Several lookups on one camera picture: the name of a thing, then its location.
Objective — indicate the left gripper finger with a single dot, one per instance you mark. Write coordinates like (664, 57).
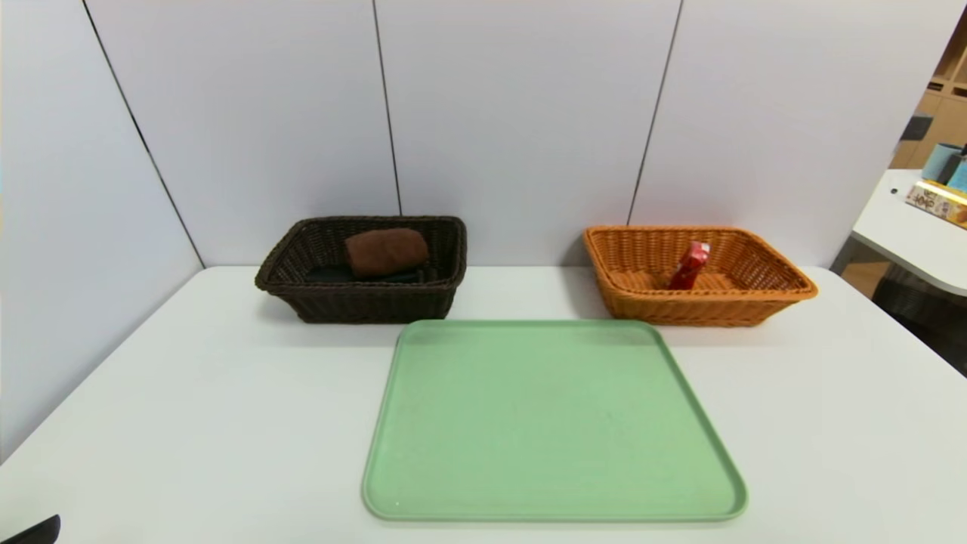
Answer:
(38, 533)

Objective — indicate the black pouch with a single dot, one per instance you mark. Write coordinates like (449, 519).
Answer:
(325, 275)

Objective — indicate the brown towel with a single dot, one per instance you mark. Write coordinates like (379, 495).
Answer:
(385, 251)

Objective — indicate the red drink carton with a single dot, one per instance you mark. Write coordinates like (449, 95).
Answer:
(689, 268)

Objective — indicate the dark brown wicker basket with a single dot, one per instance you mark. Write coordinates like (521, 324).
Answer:
(363, 306)

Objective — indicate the orange wicker basket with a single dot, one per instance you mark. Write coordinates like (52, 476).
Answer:
(680, 310)

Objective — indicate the light green plastic tray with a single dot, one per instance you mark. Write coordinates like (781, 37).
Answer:
(529, 453)

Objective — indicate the dark woven bin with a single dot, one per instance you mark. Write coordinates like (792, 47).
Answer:
(922, 310)

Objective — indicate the white side table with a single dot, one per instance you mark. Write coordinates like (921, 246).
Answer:
(906, 227)

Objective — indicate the yellow printed box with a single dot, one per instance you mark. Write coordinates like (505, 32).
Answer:
(937, 202)

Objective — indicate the dark grey box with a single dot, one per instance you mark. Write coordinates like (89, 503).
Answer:
(915, 128)

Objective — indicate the blue cup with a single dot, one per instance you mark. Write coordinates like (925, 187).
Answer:
(940, 160)

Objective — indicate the light blue container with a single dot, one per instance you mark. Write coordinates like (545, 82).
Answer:
(959, 175)

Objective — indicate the wooden shelf unit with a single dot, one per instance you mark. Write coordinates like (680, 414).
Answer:
(948, 113)

